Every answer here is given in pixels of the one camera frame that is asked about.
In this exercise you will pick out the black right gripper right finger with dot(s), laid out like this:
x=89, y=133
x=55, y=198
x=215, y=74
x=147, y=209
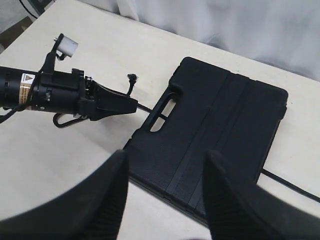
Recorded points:
x=236, y=208

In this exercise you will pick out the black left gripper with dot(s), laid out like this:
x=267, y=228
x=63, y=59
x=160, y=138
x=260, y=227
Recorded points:
x=68, y=93

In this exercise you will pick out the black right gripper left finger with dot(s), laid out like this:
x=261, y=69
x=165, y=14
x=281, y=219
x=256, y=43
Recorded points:
x=92, y=210

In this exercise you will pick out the black plastic carrying case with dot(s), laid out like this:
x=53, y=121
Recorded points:
x=204, y=107

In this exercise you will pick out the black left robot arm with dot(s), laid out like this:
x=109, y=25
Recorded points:
x=15, y=85

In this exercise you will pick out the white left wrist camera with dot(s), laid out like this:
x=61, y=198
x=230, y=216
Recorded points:
x=63, y=47

